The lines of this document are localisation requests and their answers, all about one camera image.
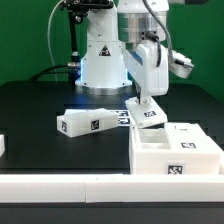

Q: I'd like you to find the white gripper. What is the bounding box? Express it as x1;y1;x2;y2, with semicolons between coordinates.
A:
123;41;169;105

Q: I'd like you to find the white cabinet body box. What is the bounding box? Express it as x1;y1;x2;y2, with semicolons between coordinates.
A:
129;125;224;175

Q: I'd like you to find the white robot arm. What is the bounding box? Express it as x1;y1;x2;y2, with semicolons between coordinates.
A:
74;0;169;104

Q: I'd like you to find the white cabinet top block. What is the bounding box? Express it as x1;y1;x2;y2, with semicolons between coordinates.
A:
57;108;118;138

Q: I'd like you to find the white base sheet with tags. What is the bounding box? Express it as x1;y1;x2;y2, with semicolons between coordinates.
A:
116;110;131;127

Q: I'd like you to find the white front fence bar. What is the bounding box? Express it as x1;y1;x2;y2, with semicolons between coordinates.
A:
0;174;224;203

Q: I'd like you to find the white left fence block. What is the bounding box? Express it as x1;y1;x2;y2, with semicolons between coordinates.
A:
0;135;5;157

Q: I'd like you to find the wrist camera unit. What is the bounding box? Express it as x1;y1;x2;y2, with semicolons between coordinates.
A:
169;52;194;79

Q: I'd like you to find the braided grey cable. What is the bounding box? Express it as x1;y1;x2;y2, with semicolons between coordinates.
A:
142;0;175;64

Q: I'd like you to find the black cable bundle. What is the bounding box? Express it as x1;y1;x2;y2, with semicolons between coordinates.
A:
28;64;73;82

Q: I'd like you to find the grey thin cable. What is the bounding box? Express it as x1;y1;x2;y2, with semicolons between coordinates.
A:
46;0;66;82

